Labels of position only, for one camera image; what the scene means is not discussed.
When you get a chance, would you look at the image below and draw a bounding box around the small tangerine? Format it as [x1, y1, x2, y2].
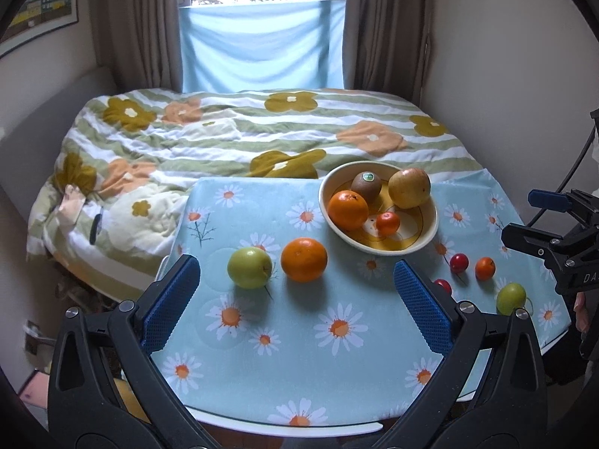
[375, 211, 401, 237]
[475, 256, 496, 282]

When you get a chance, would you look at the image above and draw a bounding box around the small red fruit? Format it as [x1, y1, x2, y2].
[450, 253, 469, 275]

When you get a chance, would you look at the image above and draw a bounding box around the small red tomato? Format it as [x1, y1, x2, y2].
[434, 279, 453, 295]

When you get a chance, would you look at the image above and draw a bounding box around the green apple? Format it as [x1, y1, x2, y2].
[227, 246, 273, 290]

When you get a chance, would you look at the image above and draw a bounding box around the large orange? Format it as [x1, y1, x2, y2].
[280, 237, 328, 283]

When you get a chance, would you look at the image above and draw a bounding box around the person's hand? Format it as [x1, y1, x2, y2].
[574, 292, 590, 333]

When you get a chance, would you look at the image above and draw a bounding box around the yellow red apple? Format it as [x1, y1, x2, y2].
[388, 167, 431, 209]

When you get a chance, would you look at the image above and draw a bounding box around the black remote on bed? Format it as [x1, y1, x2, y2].
[88, 213, 103, 245]

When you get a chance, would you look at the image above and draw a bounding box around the small tangerine in bowl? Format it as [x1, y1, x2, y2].
[375, 211, 401, 237]

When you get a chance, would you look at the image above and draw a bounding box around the floral striped duvet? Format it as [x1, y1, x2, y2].
[27, 88, 479, 300]

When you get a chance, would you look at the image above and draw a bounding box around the brown kiwi with sticker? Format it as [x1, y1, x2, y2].
[350, 170, 382, 204]

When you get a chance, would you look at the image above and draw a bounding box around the blue daisy tablecloth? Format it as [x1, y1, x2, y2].
[151, 169, 571, 426]

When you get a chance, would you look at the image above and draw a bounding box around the cream yellow fruit bowl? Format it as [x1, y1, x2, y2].
[319, 161, 439, 256]

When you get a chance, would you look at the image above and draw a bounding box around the orange in bowl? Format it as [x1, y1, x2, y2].
[327, 190, 368, 231]

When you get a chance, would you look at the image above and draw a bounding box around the right brown curtain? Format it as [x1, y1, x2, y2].
[342, 0, 434, 104]

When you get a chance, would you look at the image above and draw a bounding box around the brown curtain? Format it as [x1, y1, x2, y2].
[89, 0, 185, 91]
[342, 0, 434, 104]

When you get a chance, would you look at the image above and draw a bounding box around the blue window cloth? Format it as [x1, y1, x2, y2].
[179, 0, 345, 93]

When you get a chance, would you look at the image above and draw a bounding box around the left brown curtain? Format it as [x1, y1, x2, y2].
[89, 0, 185, 91]

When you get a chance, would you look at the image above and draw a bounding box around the framed wall picture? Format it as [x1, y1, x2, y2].
[1, 0, 79, 57]

